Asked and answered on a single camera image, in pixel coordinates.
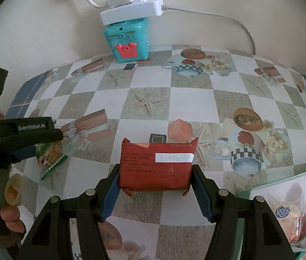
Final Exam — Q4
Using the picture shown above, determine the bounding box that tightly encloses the small green gold snack packet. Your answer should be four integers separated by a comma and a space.
35, 140, 70, 181

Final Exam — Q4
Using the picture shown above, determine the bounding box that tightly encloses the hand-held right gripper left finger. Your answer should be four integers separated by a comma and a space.
18, 163, 121, 260

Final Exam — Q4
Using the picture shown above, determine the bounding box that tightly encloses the white box lid teal rim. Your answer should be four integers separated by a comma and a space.
235, 165, 306, 260

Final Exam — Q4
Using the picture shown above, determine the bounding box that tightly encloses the round bun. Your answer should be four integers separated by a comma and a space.
273, 204, 306, 246

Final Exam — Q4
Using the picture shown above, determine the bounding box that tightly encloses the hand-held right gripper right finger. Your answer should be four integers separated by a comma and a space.
192, 164, 296, 260

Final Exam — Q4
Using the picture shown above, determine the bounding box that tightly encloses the dark red snack packet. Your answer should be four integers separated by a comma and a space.
117, 137, 199, 197

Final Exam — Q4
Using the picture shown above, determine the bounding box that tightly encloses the checkered printed tablecloth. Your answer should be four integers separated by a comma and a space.
5, 45, 306, 260

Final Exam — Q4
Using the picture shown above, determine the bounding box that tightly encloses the person's left hand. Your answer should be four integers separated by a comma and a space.
0, 180, 26, 233

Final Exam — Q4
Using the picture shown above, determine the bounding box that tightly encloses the white power cable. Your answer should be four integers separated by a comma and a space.
162, 4, 257, 56

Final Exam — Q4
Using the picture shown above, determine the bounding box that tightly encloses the white power strip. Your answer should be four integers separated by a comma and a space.
100, 0, 164, 26

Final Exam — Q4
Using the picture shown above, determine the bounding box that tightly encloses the teal toy box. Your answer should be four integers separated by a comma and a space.
103, 17, 150, 63

